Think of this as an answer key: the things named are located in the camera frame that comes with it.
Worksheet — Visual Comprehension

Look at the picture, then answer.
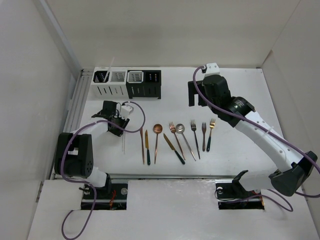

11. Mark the rose gold knife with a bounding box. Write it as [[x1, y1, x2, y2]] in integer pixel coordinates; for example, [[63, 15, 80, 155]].
[[139, 127, 145, 165]]

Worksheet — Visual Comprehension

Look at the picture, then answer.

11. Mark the gold fork green handle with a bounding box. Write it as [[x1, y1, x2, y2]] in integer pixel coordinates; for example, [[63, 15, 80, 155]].
[[206, 118, 216, 152]]

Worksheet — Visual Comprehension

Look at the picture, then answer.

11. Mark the copper small fork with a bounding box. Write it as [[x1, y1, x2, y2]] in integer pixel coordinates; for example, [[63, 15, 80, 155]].
[[201, 122, 207, 152]]

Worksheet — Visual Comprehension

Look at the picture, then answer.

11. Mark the gold knife green handle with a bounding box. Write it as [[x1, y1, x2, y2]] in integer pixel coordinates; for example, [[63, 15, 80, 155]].
[[145, 130, 151, 166]]

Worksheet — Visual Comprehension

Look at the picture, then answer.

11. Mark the white chopstick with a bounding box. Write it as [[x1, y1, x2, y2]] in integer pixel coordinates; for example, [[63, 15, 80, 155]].
[[103, 56, 115, 83], [121, 133, 126, 154]]

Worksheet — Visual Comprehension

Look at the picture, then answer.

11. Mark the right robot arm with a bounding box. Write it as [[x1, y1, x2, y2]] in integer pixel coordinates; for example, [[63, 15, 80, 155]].
[[188, 74, 320, 198]]

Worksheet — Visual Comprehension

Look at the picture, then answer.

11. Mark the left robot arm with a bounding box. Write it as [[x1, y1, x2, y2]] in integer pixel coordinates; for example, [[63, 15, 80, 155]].
[[54, 100, 134, 199]]

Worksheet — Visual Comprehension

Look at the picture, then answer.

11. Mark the silver spoon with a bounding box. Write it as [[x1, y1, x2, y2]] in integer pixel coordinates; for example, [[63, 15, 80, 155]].
[[175, 123, 196, 161]]

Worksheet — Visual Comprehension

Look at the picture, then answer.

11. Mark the copper spoon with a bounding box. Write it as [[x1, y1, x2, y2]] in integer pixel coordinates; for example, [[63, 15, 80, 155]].
[[153, 123, 163, 164]]

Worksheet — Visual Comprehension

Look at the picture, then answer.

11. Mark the rose gold fork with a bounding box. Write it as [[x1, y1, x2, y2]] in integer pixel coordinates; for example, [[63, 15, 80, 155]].
[[169, 122, 186, 160]]

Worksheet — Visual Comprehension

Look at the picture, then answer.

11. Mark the white utensil caddy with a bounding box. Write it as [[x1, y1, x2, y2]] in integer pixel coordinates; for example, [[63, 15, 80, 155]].
[[90, 68, 129, 100]]

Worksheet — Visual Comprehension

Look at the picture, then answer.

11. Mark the black utensil caddy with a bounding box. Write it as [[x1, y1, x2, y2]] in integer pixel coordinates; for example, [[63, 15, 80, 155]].
[[125, 70, 162, 99]]

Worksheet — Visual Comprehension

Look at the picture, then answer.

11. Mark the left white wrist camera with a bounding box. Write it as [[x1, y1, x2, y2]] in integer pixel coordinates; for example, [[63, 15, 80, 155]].
[[119, 105, 134, 119]]

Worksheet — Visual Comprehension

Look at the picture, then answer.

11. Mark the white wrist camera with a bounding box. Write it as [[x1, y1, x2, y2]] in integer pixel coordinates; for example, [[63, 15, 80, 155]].
[[201, 62, 221, 76], [119, 105, 134, 119]]

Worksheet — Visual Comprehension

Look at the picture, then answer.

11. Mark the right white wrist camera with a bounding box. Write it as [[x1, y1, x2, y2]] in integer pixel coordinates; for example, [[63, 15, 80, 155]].
[[201, 62, 221, 76]]

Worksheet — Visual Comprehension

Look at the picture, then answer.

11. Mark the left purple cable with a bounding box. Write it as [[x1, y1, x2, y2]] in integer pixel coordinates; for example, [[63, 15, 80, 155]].
[[61, 101, 147, 240]]

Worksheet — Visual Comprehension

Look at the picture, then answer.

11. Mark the silver fork black handle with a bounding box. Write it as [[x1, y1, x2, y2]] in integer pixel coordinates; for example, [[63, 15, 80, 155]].
[[190, 119, 201, 159]]

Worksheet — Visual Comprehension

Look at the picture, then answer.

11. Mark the aluminium frame left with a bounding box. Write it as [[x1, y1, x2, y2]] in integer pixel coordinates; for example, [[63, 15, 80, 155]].
[[49, 68, 95, 180]]

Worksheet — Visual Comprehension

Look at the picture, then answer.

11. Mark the gold knife dark handle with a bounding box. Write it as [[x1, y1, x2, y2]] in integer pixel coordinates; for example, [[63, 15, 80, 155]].
[[163, 133, 186, 165]]

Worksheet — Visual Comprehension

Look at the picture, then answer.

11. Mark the aluminium rail front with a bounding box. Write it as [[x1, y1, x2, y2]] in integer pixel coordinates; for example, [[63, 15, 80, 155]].
[[109, 173, 235, 180]]

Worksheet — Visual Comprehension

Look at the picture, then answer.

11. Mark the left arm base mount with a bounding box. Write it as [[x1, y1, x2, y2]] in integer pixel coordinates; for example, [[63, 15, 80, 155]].
[[79, 182, 128, 211]]

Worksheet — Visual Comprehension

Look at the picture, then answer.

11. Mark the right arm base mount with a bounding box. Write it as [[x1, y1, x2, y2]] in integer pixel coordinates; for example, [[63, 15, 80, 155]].
[[214, 170, 265, 210]]

